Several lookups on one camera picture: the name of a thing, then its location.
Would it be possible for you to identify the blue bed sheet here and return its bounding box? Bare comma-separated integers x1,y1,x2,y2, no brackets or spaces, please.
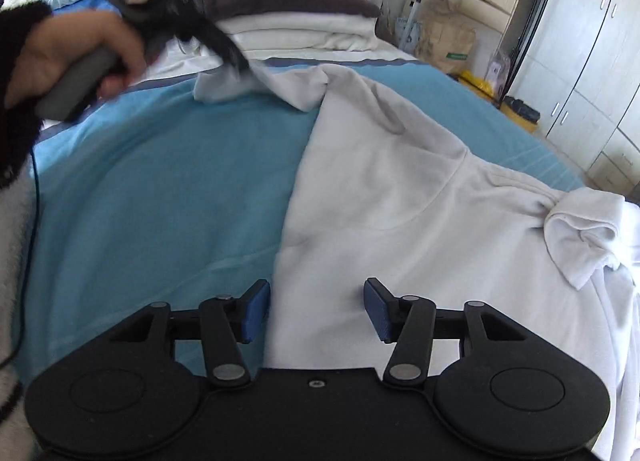
0,0,587,387

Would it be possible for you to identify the clear plastic bag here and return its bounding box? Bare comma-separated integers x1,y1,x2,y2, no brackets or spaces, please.
487,48,517,92

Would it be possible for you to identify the white wardrobe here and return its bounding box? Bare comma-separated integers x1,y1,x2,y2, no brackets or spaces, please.
510,0,640,198

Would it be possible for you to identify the yellow bag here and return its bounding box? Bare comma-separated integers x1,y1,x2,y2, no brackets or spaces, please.
457,71,502,102

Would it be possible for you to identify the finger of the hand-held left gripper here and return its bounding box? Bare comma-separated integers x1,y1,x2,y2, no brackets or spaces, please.
185,16,251,74

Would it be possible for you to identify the brown paper bag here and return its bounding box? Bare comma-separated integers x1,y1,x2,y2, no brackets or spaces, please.
416,15,477,75

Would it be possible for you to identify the white bed sheet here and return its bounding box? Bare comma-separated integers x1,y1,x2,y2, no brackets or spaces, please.
144,35,417,82

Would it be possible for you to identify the white pillow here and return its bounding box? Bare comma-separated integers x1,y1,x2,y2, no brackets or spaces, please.
219,11,377,52
192,63,640,461

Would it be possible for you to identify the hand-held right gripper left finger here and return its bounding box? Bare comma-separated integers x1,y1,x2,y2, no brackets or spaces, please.
107,279,272,388

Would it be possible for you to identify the person's left forearm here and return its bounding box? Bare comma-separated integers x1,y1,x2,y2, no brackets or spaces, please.
0,0,54,189

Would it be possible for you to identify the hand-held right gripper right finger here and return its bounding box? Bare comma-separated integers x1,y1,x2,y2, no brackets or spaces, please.
363,277,531,388

